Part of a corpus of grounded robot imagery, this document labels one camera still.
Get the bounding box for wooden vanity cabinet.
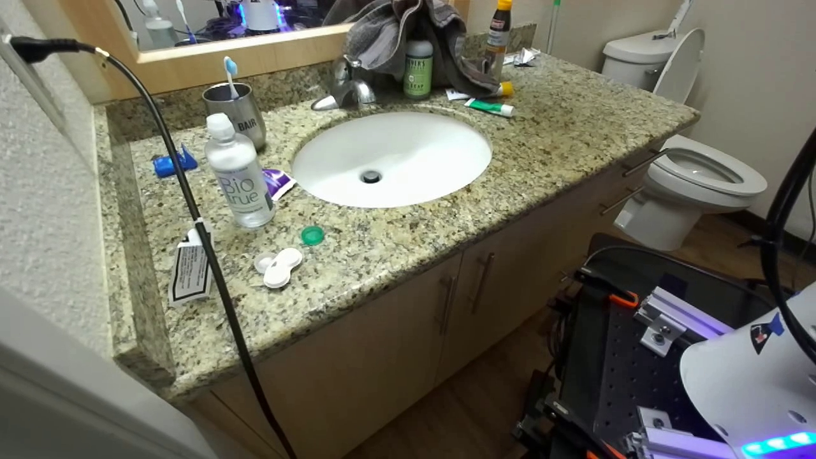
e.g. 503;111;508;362
183;150;651;459

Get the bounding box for blue white toothbrush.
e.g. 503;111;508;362
221;56;240;100

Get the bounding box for yellow small object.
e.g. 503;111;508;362
499;81;514;98

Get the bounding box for green white toothpaste tube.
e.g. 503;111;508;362
444;90;514;117

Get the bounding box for clear bottle orange cap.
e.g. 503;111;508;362
481;0;513;79

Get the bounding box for green soap bottle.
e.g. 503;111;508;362
402;40;433;100

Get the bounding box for wood framed mirror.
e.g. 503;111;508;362
55;0;381;93

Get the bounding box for grey towel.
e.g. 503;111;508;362
345;0;499;98

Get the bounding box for white paper tag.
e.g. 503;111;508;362
169;230;212;306

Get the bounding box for white toilet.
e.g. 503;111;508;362
602;0;767;252

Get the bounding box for green bottle cap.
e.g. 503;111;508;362
300;225;323;247

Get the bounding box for metal cup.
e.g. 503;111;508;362
201;81;266;150

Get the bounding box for purple packet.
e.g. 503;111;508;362
263;168;295;205

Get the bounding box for crumpled white paper wrapper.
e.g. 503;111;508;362
505;48;541;66

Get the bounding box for blue small object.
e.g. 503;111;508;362
150;150;199;179

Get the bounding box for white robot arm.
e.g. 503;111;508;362
680;308;816;459

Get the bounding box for chrome faucet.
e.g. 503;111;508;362
310;58;377;112

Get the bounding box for clear solution bottle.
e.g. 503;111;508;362
203;112;272;230

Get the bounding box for white oval sink basin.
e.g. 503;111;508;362
290;112;491;209

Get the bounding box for black power cable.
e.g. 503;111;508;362
6;34;300;459

